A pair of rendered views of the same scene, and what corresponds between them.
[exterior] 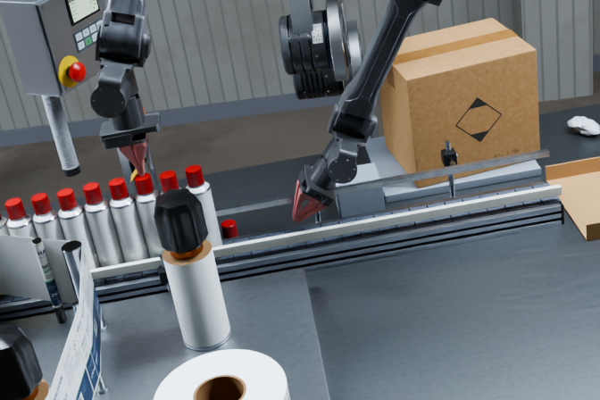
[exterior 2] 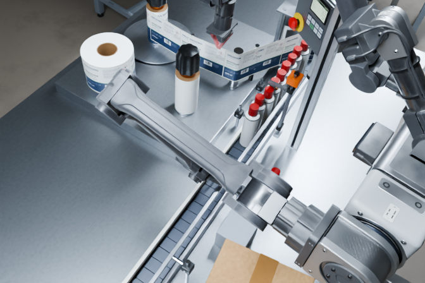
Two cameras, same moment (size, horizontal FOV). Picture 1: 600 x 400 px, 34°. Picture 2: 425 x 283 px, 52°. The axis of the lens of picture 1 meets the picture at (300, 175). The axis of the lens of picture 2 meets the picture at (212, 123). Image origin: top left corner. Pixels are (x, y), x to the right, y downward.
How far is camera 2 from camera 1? 2.24 m
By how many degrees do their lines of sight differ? 84
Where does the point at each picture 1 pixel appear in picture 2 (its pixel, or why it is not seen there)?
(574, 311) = (51, 238)
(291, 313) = not seen: hidden behind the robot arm
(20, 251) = (269, 49)
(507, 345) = (69, 195)
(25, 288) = (269, 64)
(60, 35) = (303, 2)
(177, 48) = not seen: outside the picture
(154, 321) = (215, 99)
